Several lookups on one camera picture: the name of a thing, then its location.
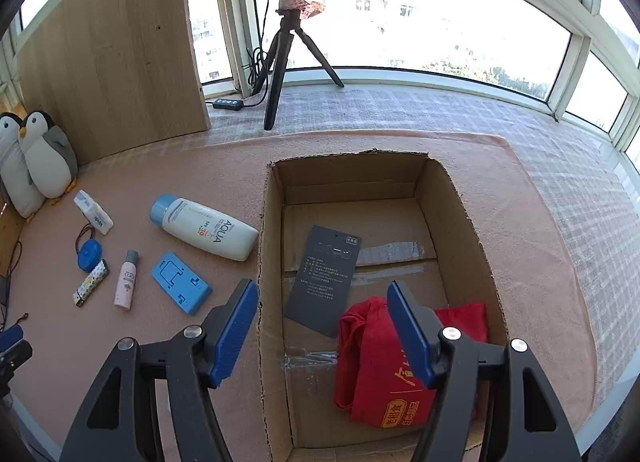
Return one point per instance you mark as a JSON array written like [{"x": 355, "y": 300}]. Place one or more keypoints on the white checked cloth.
[{"x": 550, "y": 152}]

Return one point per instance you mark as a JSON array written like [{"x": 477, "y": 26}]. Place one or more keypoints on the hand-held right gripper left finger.
[{"x": 235, "y": 332}]

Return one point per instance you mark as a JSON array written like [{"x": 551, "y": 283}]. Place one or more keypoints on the light wooden board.
[{"x": 110, "y": 52}]

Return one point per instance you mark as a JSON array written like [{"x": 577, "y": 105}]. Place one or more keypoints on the pink felt mat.
[{"x": 125, "y": 177}]

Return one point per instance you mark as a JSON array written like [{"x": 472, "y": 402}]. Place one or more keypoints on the grey white penguin plush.
[
  {"x": 15, "y": 177},
  {"x": 45, "y": 157}
]

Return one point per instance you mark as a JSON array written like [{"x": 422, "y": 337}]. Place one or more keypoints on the cardboard box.
[{"x": 450, "y": 222}]

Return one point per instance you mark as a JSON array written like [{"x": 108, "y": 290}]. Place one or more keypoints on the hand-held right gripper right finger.
[{"x": 407, "y": 337}]

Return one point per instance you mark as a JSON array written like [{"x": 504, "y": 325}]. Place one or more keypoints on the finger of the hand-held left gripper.
[{"x": 12, "y": 357}]

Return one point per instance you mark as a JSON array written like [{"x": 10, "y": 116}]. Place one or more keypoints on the blue plastic phone stand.
[{"x": 175, "y": 282}]

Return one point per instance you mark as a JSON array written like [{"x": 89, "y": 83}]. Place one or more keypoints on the small pink bottle grey cap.
[{"x": 125, "y": 287}]

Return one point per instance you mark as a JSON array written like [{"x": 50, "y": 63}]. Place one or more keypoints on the red snack packet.
[{"x": 365, "y": 367}]

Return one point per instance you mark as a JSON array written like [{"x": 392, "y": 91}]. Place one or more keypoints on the patterned white tissue packet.
[{"x": 95, "y": 214}]

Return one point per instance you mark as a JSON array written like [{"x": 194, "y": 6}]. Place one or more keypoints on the black tripod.
[{"x": 274, "y": 92}]

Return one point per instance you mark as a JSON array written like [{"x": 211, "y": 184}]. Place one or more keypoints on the white window frame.
[{"x": 580, "y": 57}]

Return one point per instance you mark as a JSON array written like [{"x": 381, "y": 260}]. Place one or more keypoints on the patterned white lighter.
[{"x": 90, "y": 284}]

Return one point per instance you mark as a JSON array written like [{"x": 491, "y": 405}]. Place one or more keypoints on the blue round tape measure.
[{"x": 89, "y": 256}]

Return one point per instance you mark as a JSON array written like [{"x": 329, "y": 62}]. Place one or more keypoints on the white sunscreen bottle blue cap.
[{"x": 200, "y": 224}]

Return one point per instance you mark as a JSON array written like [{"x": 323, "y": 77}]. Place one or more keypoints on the dark grey printed card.
[{"x": 320, "y": 282}]

